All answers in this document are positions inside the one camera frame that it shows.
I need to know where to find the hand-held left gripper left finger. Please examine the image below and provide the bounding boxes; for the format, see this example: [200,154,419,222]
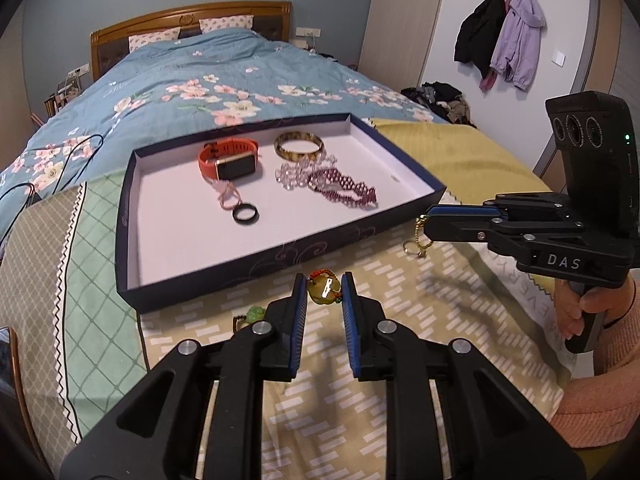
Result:
[59,274,308,480]

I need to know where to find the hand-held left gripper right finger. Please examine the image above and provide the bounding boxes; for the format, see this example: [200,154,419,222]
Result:
[341,272,586,480]

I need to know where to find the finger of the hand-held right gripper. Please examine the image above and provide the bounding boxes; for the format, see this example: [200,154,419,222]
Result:
[429,192,584,222]
[425,219,586,244]

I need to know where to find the amber pendant with red cord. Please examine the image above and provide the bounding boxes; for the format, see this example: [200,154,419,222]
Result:
[306,270,346,306]

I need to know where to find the gold keychain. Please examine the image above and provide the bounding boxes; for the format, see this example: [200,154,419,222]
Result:
[404,215,435,259]

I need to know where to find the purple beaded bracelet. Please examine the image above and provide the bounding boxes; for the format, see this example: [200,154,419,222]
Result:
[306,169,377,208]

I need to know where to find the dark blue shallow box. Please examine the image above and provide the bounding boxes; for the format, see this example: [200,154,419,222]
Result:
[115,112,447,315]

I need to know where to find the clear crystal bead bracelet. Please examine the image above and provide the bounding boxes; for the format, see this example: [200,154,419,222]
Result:
[274,152,341,191]

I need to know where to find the pink charm string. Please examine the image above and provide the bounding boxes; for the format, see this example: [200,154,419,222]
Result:
[212,180,244,211]

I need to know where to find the amber bangle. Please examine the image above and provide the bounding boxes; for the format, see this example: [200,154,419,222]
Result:
[274,131,325,163]

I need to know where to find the orange smartwatch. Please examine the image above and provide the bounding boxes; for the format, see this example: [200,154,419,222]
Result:
[198,138,261,181]

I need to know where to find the person's right forearm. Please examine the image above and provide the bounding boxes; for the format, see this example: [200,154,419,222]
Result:
[552,272,640,450]

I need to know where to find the person's right hand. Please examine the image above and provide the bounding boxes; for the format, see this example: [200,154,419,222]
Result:
[554,276,637,339]

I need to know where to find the patterned patchwork sheet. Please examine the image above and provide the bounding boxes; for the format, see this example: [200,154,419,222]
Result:
[0,117,601,480]

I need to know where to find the pile of dark clothes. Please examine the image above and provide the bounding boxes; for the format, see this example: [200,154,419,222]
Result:
[400,81,476,126]

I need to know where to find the purple jacket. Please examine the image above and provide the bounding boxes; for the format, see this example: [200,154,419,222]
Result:
[490,0,546,92]

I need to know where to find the black jacket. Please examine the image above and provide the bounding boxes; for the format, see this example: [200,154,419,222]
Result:
[454,0,508,81]

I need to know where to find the beige wardrobe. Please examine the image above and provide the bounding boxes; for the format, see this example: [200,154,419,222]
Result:
[357,0,448,93]

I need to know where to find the blue floral duvet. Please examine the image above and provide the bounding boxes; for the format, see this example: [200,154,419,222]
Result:
[0,27,448,246]

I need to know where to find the floral pillow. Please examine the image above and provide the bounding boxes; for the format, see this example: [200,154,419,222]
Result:
[128,28,181,53]
[199,14,254,35]

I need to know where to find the bedside bottles and cosmetics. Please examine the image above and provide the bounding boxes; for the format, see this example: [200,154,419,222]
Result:
[42,77,83,118]

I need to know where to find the wooden headboard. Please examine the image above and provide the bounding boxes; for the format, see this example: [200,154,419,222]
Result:
[90,1,292,83]

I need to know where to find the black cable with charger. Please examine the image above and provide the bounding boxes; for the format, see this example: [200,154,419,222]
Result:
[0,134,105,211]

